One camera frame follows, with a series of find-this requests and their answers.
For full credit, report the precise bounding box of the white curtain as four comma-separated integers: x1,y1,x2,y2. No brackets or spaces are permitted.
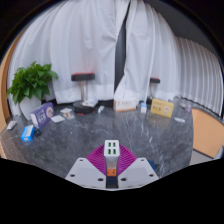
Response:
8,0,131,116
114,0,224,116

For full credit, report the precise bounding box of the green potted plant white pot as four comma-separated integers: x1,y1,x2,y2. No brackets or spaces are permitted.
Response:
7,61,59,121

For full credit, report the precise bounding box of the small white packet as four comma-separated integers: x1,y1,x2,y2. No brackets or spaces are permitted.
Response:
6,120,18,131

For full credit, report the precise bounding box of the flat white card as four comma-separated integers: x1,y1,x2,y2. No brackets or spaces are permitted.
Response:
50,114,66,124

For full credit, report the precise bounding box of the white tube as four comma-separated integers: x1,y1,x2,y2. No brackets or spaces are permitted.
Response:
173,116,187,124

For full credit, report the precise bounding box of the orange wooden table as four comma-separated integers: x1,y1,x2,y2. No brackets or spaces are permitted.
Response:
189,107,224,166

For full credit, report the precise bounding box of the small clear plastic box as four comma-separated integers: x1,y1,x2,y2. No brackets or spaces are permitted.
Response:
59,107,76,121

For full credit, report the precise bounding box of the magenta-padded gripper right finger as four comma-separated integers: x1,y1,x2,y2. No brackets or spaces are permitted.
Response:
116,144,160,190

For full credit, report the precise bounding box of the yellow box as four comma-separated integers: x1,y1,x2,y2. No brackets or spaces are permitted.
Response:
150,98,175,119

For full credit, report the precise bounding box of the purple box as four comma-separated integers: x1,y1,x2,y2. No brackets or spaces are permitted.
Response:
30,101,55,130

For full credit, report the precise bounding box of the black stool with red rim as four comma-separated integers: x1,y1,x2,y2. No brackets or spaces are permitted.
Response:
70,71,100,115
146,77,162,105

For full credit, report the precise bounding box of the small blue and white box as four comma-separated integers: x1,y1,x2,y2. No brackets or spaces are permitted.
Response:
139,101,149,115

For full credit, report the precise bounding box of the white box with orange print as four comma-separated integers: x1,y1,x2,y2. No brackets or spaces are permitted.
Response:
112,97,139,113

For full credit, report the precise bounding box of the white charger block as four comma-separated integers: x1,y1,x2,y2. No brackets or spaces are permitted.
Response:
103,139,121,171

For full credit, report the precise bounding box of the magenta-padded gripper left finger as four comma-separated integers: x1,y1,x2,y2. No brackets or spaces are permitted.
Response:
64,144,108,190

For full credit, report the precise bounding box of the white stack of packets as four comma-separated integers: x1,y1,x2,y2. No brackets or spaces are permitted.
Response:
81,97,100,109

